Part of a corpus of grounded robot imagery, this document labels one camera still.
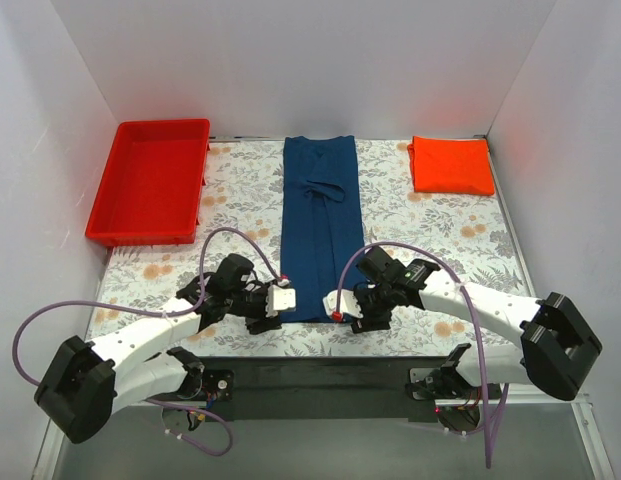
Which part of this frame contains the navy blue t shirt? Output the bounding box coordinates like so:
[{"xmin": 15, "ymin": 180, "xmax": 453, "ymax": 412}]
[{"xmin": 280, "ymin": 136, "xmax": 364, "ymax": 324}]

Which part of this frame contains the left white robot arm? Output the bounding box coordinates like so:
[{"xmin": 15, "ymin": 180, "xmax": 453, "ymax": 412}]
[{"xmin": 34, "ymin": 254, "xmax": 296, "ymax": 444}]

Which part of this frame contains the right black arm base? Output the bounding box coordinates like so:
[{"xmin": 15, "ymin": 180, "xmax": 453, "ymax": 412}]
[{"xmin": 404, "ymin": 367, "xmax": 482, "ymax": 400}]

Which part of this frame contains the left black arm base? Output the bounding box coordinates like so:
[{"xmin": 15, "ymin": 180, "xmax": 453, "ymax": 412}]
[{"xmin": 158, "ymin": 369, "xmax": 235, "ymax": 402}]

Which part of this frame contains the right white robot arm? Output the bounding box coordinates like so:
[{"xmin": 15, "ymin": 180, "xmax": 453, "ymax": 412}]
[{"xmin": 326, "ymin": 243, "xmax": 602, "ymax": 401}]

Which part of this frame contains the red plastic tray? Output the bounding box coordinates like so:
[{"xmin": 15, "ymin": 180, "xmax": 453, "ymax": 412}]
[{"xmin": 85, "ymin": 119, "xmax": 210, "ymax": 247}]

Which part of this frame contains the folded orange t shirt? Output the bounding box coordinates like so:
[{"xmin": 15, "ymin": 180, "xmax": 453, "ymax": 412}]
[{"xmin": 407, "ymin": 136, "xmax": 495, "ymax": 196}]

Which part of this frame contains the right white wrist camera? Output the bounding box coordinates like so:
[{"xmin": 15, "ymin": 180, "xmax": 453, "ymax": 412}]
[{"xmin": 322, "ymin": 289, "xmax": 363, "ymax": 323}]

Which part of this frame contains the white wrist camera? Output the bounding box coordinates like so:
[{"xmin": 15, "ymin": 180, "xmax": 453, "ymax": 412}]
[
  {"xmin": 322, "ymin": 289, "xmax": 363, "ymax": 323},
  {"xmin": 265, "ymin": 284, "xmax": 296, "ymax": 317}
]

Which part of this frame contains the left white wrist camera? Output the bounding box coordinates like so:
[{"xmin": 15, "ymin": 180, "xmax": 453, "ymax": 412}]
[{"xmin": 265, "ymin": 284, "xmax": 296, "ymax": 317}]

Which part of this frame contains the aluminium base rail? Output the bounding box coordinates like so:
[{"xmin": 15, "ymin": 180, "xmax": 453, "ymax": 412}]
[{"xmin": 435, "ymin": 385, "xmax": 591, "ymax": 407}]

